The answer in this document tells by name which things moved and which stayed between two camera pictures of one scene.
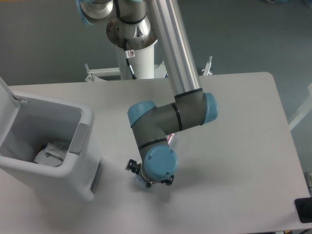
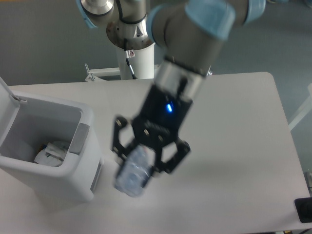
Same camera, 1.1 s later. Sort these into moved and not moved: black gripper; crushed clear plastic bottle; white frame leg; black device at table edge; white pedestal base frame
Moved: black gripper; crushed clear plastic bottle
Not moved: black device at table edge; white frame leg; white pedestal base frame
